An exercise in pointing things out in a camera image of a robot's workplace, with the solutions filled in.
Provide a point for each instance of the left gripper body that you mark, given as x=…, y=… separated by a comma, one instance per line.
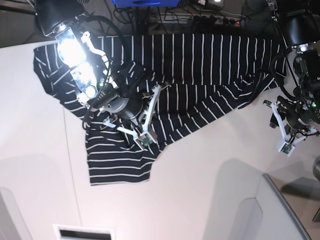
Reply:
x=300, y=121

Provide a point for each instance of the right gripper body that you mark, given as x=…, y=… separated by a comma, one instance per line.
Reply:
x=132, y=109

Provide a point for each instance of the navy white striped t-shirt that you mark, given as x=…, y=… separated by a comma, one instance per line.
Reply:
x=191, y=80

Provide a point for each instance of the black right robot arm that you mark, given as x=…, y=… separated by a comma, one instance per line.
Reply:
x=93, y=71

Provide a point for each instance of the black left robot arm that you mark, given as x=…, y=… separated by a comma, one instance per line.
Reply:
x=295, y=23

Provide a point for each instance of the blue box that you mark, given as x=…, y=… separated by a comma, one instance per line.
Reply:
x=145, y=3

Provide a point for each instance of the white power strip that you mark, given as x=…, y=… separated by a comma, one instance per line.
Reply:
x=175, y=18

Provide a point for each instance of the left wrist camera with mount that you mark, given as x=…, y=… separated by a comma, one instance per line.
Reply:
x=287, y=143

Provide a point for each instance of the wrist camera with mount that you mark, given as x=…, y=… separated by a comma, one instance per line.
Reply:
x=287, y=143
x=143, y=135

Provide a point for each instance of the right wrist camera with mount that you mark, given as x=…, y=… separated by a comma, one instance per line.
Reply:
x=143, y=135

